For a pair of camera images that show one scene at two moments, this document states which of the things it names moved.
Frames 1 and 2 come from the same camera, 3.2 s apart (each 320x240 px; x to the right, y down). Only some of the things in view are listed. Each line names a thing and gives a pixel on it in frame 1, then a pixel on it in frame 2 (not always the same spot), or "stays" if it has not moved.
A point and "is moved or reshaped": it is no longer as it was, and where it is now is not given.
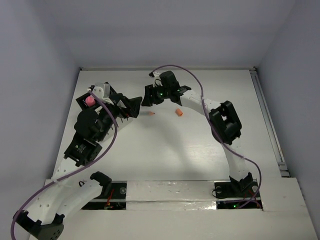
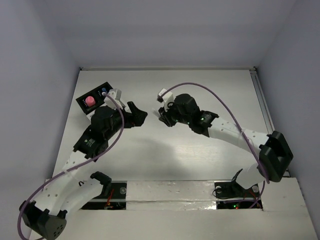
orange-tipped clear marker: x=147 y=113 is moved or reshaped
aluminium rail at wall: x=273 y=132 stays
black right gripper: x=148 y=100 -> x=165 y=116
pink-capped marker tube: x=90 y=101 stays
